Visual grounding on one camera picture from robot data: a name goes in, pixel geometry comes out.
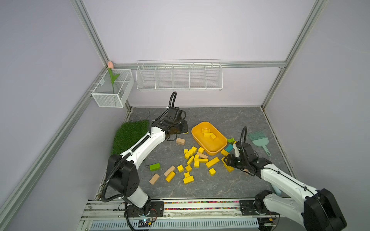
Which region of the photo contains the pink artificial tulip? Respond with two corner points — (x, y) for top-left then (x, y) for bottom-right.
(108, 61), (120, 94)

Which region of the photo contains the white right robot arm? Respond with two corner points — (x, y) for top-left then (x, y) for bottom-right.
(224, 141), (347, 231)

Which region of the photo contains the yellow flat horizontal block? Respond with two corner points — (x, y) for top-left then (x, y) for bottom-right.
(194, 158), (209, 163)

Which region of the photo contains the green plastic dustpan brush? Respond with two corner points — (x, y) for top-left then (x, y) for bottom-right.
(248, 131), (271, 157)

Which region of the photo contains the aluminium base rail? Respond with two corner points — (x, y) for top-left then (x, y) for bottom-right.
(77, 197), (319, 231)

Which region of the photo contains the teal block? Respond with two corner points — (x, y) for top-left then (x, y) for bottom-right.
(225, 144), (233, 153)

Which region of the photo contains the natural wood block lower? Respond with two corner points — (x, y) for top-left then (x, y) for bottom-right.
(149, 173), (160, 185)

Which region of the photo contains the natural wood centre block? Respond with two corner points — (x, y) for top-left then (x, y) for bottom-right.
(197, 152), (208, 159)

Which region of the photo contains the natural wood long block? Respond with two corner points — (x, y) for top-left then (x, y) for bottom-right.
(164, 166), (175, 177)

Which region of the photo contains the green artificial grass mat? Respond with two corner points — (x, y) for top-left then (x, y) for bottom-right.
(111, 120), (149, 156)

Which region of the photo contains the white wire shelf basket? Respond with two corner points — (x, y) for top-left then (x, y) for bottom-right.
(136, 59), (224, 91)

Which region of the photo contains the white mesh corner basket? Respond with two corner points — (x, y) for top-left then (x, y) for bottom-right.
(92, 68), (135, 108)

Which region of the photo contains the yellow plastic tub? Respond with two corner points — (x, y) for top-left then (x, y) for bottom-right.
(191, 121), (228, 156)

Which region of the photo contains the yellow block bottom wide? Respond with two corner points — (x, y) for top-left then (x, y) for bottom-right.
(183, 176), (194, 185)

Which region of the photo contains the yellow block front long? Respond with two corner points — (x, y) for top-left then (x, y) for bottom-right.
(165, 171), (175, 182)

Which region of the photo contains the yellow small cube right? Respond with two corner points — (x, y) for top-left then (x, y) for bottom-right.
(209, 168), (216, 176)

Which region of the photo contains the green rectangular block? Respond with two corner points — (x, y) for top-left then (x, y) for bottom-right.
(149, 163), (161, 171)

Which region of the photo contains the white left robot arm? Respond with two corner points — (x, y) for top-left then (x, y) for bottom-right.
(101, 106), (188, 215)

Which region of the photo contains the yellow arch block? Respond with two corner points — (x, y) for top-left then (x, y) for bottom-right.
(202, 128), (211, 133)

